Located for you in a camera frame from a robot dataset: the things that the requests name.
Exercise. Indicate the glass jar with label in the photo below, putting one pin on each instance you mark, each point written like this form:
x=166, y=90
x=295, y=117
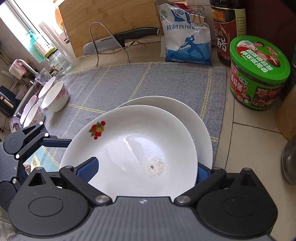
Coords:
x=57, y=61

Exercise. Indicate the teal soap dispenser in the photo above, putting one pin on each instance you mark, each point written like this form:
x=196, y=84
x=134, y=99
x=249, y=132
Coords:
x=38, y=43

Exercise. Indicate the green lid sauce jar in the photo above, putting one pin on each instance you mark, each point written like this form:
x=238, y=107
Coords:
x=258, y=71

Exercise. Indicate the black air fryer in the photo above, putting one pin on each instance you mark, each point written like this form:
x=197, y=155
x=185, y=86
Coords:
x=8, y=103

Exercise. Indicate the pink cloth on faucet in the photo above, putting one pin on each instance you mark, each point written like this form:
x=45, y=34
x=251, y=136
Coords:
x=17, y=69

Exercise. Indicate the binder clip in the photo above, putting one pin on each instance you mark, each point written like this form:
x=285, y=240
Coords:
x=197, y=14

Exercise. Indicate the dark vinegar bottle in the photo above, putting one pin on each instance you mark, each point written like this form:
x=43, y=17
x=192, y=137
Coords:
x=229, y=22

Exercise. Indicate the drinking glass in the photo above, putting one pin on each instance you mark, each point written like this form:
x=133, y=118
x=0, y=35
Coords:
x=43, y=76

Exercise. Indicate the white plate with stain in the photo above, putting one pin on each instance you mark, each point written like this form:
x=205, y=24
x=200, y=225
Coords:
x=142, y=151

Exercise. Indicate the white plate in sink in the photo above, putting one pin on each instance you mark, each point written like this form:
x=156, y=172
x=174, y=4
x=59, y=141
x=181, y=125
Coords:
x=27, y=108

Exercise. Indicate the kitchen faucet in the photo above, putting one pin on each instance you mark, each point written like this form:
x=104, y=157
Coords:
x=27, y=66

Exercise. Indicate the blue white salt bag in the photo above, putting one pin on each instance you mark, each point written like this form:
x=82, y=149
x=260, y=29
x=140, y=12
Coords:
x=187, y=36

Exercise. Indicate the wire rack stand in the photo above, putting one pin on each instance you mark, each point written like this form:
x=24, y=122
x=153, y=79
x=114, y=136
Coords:
x=127, y=44

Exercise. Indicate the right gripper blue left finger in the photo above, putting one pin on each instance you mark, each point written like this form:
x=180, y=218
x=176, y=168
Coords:
x=88, y=169

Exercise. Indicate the bamboo cutting board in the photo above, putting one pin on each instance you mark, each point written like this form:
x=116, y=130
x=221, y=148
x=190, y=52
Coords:
x=118, y=16

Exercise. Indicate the white bowl pink flowers small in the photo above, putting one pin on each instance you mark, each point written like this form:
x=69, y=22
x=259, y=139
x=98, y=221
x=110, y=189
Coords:
x=35, y=115

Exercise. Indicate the plastic wrap roll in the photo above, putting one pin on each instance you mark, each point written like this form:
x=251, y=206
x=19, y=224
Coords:
x=58, y=41

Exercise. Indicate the steel kitchen knife black handle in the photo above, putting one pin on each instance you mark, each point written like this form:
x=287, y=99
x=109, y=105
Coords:
x=118, y=40

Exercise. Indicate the white deep plate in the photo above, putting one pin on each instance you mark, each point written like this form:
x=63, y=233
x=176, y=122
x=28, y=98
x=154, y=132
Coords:
x=190, y=120

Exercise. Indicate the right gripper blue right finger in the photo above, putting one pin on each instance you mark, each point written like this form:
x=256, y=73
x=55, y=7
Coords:
x=203, y=173

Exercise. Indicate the teal printed mat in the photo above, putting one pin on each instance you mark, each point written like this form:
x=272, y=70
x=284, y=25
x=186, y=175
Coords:
x=41, y=158

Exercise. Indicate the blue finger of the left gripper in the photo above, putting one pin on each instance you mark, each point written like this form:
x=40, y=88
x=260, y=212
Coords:
x=56, y=142

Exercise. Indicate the grey checked dish mat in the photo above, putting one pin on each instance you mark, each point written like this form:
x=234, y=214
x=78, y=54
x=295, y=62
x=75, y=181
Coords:
x=96, y=91

